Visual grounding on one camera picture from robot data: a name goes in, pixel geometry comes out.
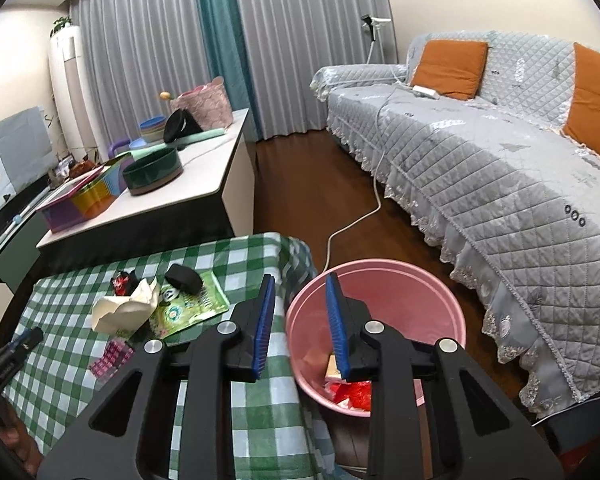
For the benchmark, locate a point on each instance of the white power strip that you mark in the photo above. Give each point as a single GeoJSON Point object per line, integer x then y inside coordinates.
{"type": "Point", "coordinates": [425, 91]}

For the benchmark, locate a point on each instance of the white-topped coffee table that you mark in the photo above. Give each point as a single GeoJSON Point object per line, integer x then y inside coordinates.
{"type": "Point", "coordinates": [199, 180]}

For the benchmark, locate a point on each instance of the dark green round tray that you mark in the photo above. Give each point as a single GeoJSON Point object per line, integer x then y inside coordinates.
{"type": "Point", "coordinates": [152, 172]}

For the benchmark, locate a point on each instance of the grey printed television cover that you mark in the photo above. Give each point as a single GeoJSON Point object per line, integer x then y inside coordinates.
{"type": "Point", "coordinates": [14, 160]}

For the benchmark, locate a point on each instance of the white floor stand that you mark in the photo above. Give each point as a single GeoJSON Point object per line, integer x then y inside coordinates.
{"type": "Point", "coordinates": [370, 25]}

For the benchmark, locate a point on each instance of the colourful tin box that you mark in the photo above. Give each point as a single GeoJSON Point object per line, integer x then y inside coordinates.
{"type": "Point", "coordinates": [84, 200]}

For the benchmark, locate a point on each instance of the black hat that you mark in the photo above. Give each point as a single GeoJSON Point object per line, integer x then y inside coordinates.
{"type": "Point", "coordinates": [179, 125]}

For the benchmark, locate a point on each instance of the grey curtain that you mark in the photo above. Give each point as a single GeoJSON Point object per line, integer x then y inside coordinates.
{"type": "Point", "coordinates": [139, 50]}
{"type": "Point", "coordinates": [310, 45]}

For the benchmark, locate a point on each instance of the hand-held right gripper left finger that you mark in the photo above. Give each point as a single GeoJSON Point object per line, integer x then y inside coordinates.
{"type": "Point", "coordinates": [262, 330]}

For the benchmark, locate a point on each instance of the pink blister pack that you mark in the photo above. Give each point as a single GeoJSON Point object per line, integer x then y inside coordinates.
{"type": "Point", "coordinates": [112, 357]}

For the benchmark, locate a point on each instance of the white standing air conditioner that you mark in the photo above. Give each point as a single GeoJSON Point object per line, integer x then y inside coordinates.
{"type": "Point", "coordinates": [72, 95]}

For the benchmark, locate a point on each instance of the orange cushion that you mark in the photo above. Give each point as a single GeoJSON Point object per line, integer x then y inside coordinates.
{"type": "Point", "coordinates": [597, 105]}
{"type": "Point", "coordinates": [450, 67]}

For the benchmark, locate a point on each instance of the pink fabric basket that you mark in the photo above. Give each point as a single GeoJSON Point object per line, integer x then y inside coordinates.
{"type": "Point", "coordinates": [207, 105]}

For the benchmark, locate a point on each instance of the mint green roll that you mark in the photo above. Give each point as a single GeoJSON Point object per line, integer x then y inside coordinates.
{"type": "Point", "coordinates": [202, 137]}

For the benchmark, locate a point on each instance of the green checked tablecloth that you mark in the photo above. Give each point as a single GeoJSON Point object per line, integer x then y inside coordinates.
{"type": "Point", "coordinates": [69, 310]}

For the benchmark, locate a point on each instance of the small red black wrapper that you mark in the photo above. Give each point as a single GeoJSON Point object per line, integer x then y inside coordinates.
{"type": "Point", "coordinates": [122, 284]}

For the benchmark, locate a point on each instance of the green printed packet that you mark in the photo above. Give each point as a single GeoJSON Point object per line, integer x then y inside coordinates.
{"type": "Point", "coordinates": [199, 305]}

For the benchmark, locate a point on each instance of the white paper food box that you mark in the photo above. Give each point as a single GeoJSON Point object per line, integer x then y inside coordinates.
{"type": "Point", "coordinates": [119, 312]}

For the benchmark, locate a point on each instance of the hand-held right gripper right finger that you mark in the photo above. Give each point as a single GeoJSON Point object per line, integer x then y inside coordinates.
{"type": "Point", "coordinates": [337, 330]}

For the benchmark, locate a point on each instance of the stack of coloured bowls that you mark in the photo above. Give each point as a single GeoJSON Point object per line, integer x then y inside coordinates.
{"type": "Point", "coordinates": [152, 130]}

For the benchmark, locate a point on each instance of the person's left hand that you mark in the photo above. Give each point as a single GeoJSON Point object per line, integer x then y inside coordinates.
{"type": "Point", "coordinates": [19, 440]}

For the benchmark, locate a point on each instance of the teal curtain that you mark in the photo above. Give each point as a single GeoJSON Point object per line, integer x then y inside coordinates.
{"type": "Point", "coordinates": [224, 45]}

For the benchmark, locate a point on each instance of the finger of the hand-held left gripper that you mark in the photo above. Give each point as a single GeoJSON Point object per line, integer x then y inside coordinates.
{"type": "Point", "coordinates": [22, 347]}

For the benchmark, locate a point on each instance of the brown figurine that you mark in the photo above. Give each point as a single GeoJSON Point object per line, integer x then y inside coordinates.
{"type": "Point", "coordinates": [82, 169]}

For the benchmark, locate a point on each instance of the red plastic bag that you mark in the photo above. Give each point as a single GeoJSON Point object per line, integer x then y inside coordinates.
{"type": "Point", "coordinates": [357, 392]}

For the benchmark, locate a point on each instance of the green potted plant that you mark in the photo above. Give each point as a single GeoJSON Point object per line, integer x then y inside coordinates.
{"type": "Point", "coordinates": [62, 26]}

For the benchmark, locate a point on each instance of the pink plastic bucket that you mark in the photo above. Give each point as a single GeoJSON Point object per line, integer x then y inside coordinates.
{"type": "Point", "coordinates": [405, 300]}

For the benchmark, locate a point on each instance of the purple plastic item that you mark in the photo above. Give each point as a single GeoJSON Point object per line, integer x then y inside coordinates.
{"type": "Point", "coordinates": [117, 149]}

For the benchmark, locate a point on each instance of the small black pouch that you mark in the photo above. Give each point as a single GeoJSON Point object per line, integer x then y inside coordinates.
{"type": "Point", "coordinates": [184, 277]}

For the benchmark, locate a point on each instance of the black television stand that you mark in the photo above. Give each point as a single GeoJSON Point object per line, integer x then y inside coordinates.
{"type": "Point", "coordinates": [14, 250]}

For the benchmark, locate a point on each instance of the grey quilted sofa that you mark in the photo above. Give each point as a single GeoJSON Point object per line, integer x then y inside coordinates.
{"type": "Point", "coordinates": [480, 170]}

